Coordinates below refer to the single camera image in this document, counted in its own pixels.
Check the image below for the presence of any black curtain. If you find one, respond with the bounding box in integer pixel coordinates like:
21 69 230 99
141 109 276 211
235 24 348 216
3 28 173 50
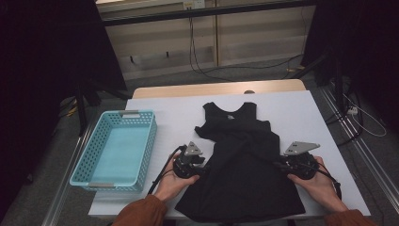
302 0 399 133
0 0 128 215

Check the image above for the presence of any black stand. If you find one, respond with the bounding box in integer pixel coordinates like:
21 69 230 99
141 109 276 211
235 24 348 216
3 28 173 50
286 50 346 111
73 79 133 137

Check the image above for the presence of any white wall outlet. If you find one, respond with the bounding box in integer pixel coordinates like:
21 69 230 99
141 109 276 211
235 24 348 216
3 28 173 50
183 0 206 9

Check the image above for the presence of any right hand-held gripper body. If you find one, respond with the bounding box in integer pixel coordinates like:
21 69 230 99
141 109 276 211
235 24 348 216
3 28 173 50
279 141 321 181

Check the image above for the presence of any person's right hand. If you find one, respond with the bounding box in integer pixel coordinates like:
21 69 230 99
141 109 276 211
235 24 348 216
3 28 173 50
286 155 341 205

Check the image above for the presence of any white floor cable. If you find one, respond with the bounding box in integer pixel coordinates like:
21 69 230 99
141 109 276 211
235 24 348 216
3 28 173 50
343 93 388 137

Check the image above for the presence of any right hand-held gripper cable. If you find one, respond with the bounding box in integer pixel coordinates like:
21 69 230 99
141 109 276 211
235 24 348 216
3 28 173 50
309 161 343 202

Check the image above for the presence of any beige panelled cabinet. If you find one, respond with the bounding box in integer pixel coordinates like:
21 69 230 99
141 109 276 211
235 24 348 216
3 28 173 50
104 6 316 81

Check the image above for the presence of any metal floor rail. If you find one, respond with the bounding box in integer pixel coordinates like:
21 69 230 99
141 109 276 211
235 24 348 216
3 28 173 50
319 86 399 215
41 119 95 226

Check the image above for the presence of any black hanging cable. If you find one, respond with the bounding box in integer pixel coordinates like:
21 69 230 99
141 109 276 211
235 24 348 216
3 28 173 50
187 17 304 83

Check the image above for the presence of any left hand-held gripper cable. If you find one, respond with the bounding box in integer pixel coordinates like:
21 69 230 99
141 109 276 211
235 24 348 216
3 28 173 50
147 144 187 196

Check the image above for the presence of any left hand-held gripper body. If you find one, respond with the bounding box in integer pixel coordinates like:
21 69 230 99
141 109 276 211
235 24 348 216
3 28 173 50
172 141 208 180

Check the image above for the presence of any person's left hand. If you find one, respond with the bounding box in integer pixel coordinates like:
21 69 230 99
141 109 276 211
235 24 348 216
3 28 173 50
153 170 200 202

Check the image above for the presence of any light blue plastic basket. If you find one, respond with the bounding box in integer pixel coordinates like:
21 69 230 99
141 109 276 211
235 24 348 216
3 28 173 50
69 109 158 192

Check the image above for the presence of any black horizontal bar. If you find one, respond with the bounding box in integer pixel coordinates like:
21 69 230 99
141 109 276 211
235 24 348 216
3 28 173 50
102 0 316 27

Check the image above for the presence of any wooden table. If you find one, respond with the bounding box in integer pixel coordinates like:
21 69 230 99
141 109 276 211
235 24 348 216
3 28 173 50
131 78 307 100

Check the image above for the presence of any black tank top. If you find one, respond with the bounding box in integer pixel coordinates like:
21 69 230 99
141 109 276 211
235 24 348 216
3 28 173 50
174 101 306 224

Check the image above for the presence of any black floor cable bundle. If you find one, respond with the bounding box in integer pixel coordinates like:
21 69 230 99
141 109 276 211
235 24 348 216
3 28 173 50
324 90 365 147

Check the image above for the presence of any hand-held gripper cable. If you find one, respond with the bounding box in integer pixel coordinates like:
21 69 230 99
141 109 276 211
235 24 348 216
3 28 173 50
309 161 343 202
147 144 187 196

